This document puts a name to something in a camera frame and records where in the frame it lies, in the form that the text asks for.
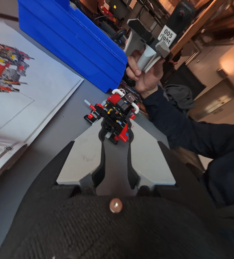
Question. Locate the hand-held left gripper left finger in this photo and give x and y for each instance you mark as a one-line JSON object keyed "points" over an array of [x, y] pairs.
{"points": [[80, 159]]}

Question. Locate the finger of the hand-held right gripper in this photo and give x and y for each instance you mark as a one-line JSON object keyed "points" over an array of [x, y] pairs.
{"points": [[134, 42], [163, 49]]}

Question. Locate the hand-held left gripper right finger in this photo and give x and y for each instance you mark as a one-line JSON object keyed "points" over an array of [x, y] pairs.
{"points": [[151, 161]]}

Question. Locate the red black toy brick model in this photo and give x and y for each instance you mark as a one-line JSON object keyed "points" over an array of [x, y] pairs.
{"points": [[115, 113]]}

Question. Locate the person's right forearm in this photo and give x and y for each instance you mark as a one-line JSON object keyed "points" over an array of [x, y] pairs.
{"points": [[181, 127]]}

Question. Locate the person's right hand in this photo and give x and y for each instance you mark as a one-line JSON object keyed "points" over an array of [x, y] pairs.
{"points": [[147, 81]]}

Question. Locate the wooden beam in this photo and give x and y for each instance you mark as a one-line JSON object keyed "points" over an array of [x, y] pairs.
{"points": [[201, 24]]}

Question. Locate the dark grey cloth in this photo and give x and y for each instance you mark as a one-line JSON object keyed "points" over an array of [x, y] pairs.
{"points": [[179, 97]]}

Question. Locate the blue plastic bin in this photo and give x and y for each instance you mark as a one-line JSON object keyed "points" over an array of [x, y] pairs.
{"points": [[72, 42]]}

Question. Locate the person's dark clothed torso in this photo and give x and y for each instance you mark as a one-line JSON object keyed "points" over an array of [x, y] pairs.
{"points": [[228, 182]]}

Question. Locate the instruction booklet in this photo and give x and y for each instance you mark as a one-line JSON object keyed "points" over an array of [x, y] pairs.
{"points": [[28, 97]]}

